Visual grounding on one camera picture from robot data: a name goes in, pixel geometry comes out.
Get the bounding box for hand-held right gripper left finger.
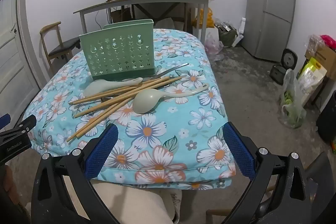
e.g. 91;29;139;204
31;124;119;224

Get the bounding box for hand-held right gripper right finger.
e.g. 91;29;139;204
222;122;319;224

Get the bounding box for pile of wooden chopsticks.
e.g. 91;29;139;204
66;74;187;143

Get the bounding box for pale green rice paddle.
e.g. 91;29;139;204
83;77;143;97

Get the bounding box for pale green soup spoon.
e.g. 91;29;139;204
133;83;210;113

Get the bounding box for metal spoon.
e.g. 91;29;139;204
151;63;189;80

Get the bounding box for green plastic utensil holder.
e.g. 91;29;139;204
79;19;155;81

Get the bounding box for beige cloth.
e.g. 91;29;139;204
89;181;182;224

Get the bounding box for white panel door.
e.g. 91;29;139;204
0;0;40;110

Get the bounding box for floral blue blanket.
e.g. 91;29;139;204
22;28;237;190

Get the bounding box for clear bag of greens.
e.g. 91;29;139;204
279;69;307;129

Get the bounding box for black rice cooker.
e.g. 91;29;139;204
270;49;299;85

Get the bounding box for yellow green packet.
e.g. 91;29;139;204
297;57;327;107

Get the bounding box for pink plastic bag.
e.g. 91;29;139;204
205;32;224;54

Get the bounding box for dark green bag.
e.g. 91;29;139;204
218;27;238;47

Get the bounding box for white leaning board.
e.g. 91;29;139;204
232;18;246;47

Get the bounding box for cardboard box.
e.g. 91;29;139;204
304;44;336;78

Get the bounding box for yellow plastic bag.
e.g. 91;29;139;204
196;7;215;29

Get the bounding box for brown box under table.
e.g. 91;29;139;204
110;7;132;24

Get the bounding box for silver refrigerator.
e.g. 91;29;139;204
240;0;297;63

